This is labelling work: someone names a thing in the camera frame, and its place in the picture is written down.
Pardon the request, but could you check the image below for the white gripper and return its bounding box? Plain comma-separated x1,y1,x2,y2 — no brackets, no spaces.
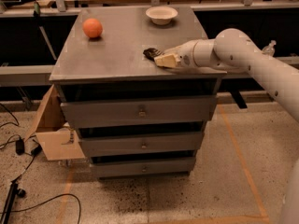
154,40,197,68

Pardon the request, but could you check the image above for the dark rxbar chocolate wrapper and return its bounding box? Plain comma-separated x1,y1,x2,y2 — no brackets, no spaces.
143,48,163,61

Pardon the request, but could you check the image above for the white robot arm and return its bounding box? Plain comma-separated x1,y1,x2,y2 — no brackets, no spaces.
153,28,299,121

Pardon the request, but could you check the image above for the white bowl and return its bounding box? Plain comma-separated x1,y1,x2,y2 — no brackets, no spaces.
146,7,178,25

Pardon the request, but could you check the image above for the top grey drawer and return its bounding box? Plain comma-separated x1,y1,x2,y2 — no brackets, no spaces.
61,95,217,129

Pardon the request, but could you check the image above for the grey drawer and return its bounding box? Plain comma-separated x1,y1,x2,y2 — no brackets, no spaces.
61,95,217,129
79,132,204,157
90,157,195,178

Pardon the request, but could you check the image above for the grey drawer cabinet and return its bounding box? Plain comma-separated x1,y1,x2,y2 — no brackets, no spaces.
50,7,224,165

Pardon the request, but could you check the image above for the middle grey drawer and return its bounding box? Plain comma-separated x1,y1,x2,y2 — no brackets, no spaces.
79,132,204,157

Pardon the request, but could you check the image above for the orange fruit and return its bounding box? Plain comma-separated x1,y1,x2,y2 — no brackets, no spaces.
82,18,103,38

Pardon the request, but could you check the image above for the clear plastic bottle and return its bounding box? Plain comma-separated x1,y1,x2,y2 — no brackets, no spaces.
262,40,277,56

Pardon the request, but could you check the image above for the bottom grey drawer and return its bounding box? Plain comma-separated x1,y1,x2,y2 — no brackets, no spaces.
90,157,195,178

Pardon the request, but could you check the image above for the brown cardboard box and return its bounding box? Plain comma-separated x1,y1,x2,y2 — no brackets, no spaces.
24,86,85,161

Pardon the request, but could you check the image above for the black power adapter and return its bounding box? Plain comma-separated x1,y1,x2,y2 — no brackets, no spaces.
15,138,24,155

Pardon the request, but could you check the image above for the black stand leg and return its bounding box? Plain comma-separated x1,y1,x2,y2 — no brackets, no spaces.
0,181,26,224

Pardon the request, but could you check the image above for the black floor cable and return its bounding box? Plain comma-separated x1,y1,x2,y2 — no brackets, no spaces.
0,193,82,224

